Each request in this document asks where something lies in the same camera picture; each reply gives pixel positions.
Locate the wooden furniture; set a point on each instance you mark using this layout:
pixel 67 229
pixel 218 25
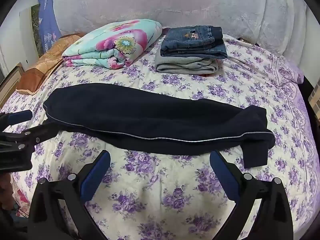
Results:
pixel 10 82

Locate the red cloth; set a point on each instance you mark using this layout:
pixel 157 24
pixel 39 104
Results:
pixel 208 73

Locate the folded blue jeans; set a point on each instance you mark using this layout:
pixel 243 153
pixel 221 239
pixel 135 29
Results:
pixel 192 41

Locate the green wall poster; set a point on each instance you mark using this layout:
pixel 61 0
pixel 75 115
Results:
pixel 37 30

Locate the purple floral bed sheet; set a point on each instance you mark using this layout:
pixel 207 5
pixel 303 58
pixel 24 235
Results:
pixel 155 195

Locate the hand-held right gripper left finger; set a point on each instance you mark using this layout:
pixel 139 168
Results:
pixel 96 177

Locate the person's left forearm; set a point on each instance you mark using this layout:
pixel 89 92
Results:
pixel 5 190

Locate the pink floral cloth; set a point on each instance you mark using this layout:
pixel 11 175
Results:
pixel 21 200

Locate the folded floral quilt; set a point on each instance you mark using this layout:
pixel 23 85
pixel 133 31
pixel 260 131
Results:
pixel 115 42

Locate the orange brown pillow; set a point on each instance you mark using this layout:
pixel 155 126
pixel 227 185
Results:
pixel 47 60

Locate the dark navy pants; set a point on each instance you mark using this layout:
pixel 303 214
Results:
pixel 150 120

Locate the folded grey pants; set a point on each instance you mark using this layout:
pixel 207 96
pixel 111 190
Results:
pixel 182 63

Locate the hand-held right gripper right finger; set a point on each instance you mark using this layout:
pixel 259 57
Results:
pixel 222 177

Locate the blue printed cloth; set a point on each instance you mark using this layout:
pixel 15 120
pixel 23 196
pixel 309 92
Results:
pixel 47 20

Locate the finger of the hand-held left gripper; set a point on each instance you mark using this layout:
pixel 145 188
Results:
pixel 37 133
pixel 18 117

